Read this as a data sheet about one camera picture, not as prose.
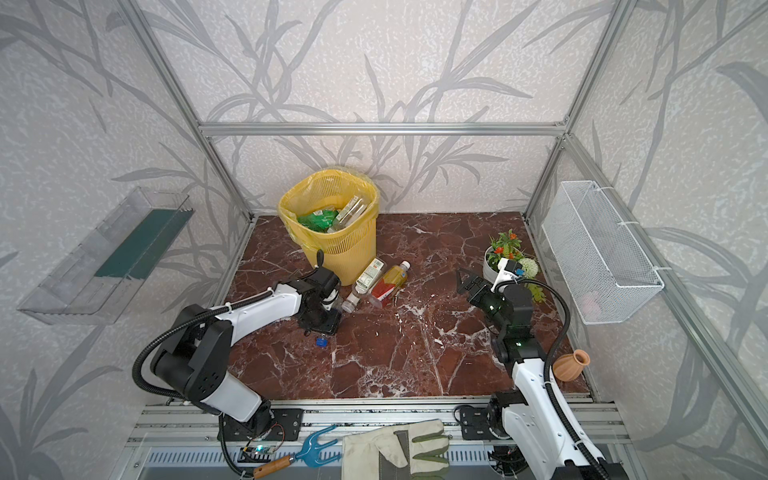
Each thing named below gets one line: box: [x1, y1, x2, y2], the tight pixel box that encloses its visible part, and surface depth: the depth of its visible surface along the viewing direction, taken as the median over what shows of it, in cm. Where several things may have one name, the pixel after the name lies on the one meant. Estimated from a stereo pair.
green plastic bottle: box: [297, 210, 338, 233], surface depth 93 cm
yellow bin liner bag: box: [277, 168, 380, 251], surface depth 93 cm
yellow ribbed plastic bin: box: [278, 169, 380, 286], surface depth 93 cm
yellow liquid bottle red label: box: [370, 260, 411, 308], surface depth 96 cm
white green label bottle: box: [342, 257, 387, 314], surface depth 98 cm
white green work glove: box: [342, 419, 449, 480], surface depth 71 cm
